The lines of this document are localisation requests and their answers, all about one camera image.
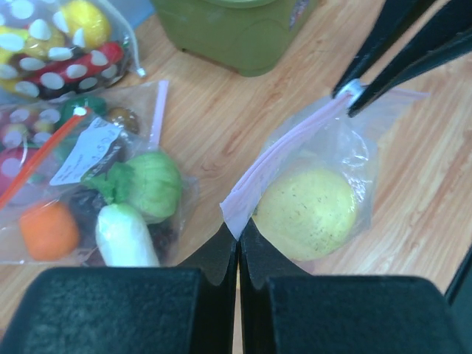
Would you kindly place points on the white fake radish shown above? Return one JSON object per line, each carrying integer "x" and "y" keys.
{"x": 123, "y": 239}

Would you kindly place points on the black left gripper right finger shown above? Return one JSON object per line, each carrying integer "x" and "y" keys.
{"x": 286, "y": 310}

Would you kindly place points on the clear pink zip top bag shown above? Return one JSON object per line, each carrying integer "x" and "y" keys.
{"x": 321, "y": 136}

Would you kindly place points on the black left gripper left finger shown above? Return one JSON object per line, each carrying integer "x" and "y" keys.
{"x": 188, "y": 308}

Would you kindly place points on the orange fake persimmon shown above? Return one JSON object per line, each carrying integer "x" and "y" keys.
{"x": 49, "y": 231}

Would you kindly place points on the clear vegetable zip bag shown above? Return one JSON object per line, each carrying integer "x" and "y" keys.
{"x": 138, "y": 111}

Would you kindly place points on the polka dot drawstring bag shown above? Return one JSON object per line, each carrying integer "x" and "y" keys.
{"x": 53, "y": 48}

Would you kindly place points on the green fake cabbage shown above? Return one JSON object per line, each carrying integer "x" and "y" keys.
{"x": 155, "y": 187}

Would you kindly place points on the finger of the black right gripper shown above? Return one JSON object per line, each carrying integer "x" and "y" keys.
{"x": 458, "y": 46}
{"x": 395, "y": 17}

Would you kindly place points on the polka dot zip bag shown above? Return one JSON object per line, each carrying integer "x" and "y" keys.
{"x": 33, "y": 172}

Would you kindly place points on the pale yellow fake pear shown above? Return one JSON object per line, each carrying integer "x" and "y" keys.
{"x": 307, "y": 215}

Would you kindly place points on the green plastic tub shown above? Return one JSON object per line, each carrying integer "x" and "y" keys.
{"x": 247, "y": 36}

